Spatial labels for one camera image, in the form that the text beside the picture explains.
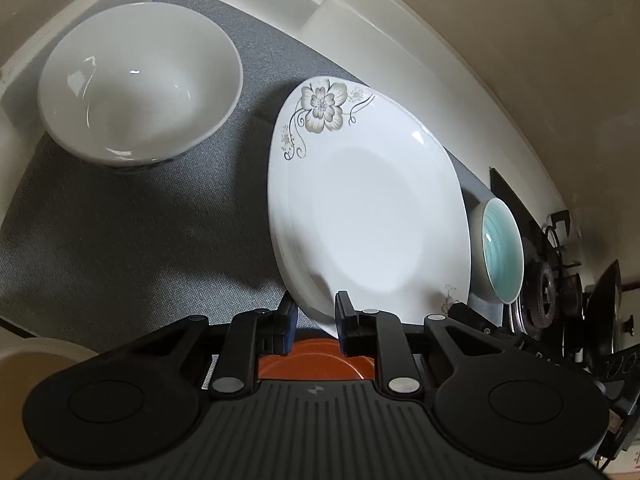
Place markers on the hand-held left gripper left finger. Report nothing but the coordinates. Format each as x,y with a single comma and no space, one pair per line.
289,321

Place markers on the black pot support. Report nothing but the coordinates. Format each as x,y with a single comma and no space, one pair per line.
562,247

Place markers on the small teal bowl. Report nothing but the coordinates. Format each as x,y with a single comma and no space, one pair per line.
500,245

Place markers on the black gas stove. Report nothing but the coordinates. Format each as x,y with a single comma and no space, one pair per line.
505,195

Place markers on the grey mat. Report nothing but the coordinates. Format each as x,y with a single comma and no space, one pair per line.
150,240

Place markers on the white floral plate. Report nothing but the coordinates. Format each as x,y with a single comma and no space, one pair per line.
370,200

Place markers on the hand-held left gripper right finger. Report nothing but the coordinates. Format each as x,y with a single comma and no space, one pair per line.
343,321

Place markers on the orange plate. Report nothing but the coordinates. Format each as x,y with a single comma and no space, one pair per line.
310,360

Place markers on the large white bowl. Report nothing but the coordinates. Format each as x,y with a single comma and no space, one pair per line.
140,85

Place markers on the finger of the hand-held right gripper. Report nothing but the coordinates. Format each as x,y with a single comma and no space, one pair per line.
475,317

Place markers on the gas burner with steel tray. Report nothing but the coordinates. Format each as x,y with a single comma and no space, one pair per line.
545,285

